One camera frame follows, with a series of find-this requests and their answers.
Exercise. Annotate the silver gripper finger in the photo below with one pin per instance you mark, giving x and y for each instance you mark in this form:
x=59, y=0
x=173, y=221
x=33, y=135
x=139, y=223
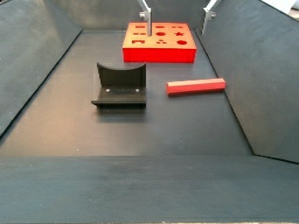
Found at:
x=145, y=15
x=209, y=14

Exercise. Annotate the red hexagonal peg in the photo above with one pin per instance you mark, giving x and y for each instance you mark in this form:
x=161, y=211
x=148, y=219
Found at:
x=195, y=86

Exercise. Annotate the red shape-sorter block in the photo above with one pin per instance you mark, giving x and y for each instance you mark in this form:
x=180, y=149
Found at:
x=169, y=45

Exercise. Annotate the black curved holder stand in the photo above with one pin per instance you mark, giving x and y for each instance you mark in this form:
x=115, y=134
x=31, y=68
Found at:
x=121, y=86

